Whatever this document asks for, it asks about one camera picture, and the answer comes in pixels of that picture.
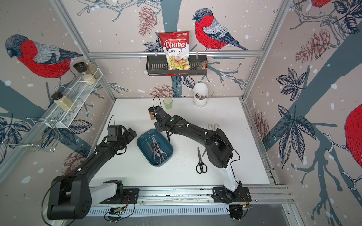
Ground blue handled scissors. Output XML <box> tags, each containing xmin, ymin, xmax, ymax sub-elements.
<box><xmin>153</xmin><ymin>150</ymin><xmax>168</xmax><ymax>164</ymax></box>

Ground pink handled scissors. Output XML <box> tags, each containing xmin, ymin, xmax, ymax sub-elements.
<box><xmin>147</xmin><ymin>142</ymin><xmax>157</xmax><ymax>163</ymax></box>

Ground black scissors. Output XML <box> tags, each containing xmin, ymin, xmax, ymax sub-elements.
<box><xmin>152</xmin><ymin>137</ymin><xmax>160</xmax><ymax>151</ymax></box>
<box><xmin>196</xmin><ymin>147</ymin><xmax>207</xmax><ymax>174</ymax></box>

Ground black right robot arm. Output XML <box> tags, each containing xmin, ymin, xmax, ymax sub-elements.
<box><xmin>152</xmin><ymin>106</ymin><xmax>239</xmax><ymax>192</ymax></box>

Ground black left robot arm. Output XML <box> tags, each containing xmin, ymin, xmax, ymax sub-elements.
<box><xmin>47</xmin><ymin>125</ymin><xmax>137</xmax><ymax>220</ymax></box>

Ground teal storage tray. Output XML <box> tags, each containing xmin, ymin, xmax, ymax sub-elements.
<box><xmin>137</xmin><ymin>129</ymin><xmax>173</xmax><ymax>167</ymax></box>

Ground orange spice jar black lid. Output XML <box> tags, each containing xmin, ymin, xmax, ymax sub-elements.
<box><xmin>148</xmin><ymin>107</ymin><xmax>156</xmax><ymax>120</ymax></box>

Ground green glass cup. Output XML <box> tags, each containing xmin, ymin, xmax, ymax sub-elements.
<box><xmin>163</xmin><ymin>98</ymin><xmax>173</xmax><ymax>109</ymax></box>

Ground white utensil holder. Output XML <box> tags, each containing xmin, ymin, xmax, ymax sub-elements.
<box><xmin>193</xmin><ymin>82</ymin><xmax>208</xmax><ymax>107</ymax></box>

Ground small spice jar behind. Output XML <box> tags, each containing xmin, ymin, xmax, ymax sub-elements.
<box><xmin>86</xmin><ymin>61</ymin><xmax>100</xmax><ymax>80</ymax></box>

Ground red Chuba chips bag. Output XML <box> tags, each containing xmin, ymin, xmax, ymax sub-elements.
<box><xmin>159</xmin><ymin>31</ymin><xmax>190</xmax><ymax>70</ymax></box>

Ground horizontal aluminium bar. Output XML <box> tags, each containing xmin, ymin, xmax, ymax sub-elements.
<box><xmin>88</xmin><ymin>50</ymin><xmax>264</xmax><ymax>59</ymax></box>

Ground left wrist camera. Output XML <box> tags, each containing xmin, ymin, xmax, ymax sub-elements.
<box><xmin>107</xmin><ymin>125</ymin><xmax>122</xmax><ymax>142</ymax></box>

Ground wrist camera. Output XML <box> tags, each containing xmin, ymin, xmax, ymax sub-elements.
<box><xmin>152</xmin><ymin>106</ymin><xmax>163</xmax><ymax>116</ymax></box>
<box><xmin>107</xmin><ymin>125</ymin><xmax>122</xmax><ymax>142</ymax></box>

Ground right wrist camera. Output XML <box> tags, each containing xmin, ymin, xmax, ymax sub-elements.
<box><xmin>152</xmin><ymin>106</ymin><xmax>163</xmax><ymax>116</ymax></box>

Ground cream handled scissors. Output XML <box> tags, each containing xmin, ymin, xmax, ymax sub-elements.
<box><xmin>208</xmin><ymin>123</ymin><xmax>220</xmax><ymax>131</ymax></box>

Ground white wire wall shelf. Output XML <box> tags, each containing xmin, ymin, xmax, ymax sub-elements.
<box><xmin>30</xmin><ymin>68</ymin><xmax>103</xmax><ymax>128</ymax></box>

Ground black wall basket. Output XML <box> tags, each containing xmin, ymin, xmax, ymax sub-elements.
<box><xmin>146</xmin><ymin>55</ymin><xmax>207</xmax><ymax>76</ymax></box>

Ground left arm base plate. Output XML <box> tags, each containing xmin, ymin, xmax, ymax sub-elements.
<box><xmin>101</xmin><ymin>188</ymin><xmax>140</xmax><ymax>204</ymax></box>

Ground aluminium frame post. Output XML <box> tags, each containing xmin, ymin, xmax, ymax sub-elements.
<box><xmin>50</xmin><ymin>0</ymin><xmax>116</xmax><ymax>103</ymax></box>

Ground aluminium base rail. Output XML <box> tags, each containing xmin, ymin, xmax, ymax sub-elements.
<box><xmin>87</xmin><ymin>184</ymin><xmax>305</xmax><ymax>226</ymax></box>

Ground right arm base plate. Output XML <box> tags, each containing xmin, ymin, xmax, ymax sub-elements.
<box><xmin>211</xmin><ymin>185</ymin><xmax>252</xmax><ymax>204</ymax></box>

